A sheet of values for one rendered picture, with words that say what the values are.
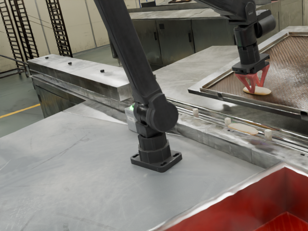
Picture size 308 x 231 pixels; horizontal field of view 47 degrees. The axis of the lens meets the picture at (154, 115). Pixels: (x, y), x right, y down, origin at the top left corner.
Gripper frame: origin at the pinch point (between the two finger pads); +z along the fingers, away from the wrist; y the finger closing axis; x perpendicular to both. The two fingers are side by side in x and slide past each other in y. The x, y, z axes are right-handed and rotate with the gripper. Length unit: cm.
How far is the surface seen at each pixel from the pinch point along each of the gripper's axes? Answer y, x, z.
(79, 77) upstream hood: 22, -83, -4
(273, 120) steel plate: 2.4, 6.6, 8.8
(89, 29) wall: -254, -696, 86
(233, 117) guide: 13.0, 1.4, 2.8
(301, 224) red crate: 37, 39, 2
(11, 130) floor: 35, -329, 86
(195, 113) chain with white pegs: 16.4, -11.2, 2.3
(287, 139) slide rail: 15.0, 20.6, 3.5
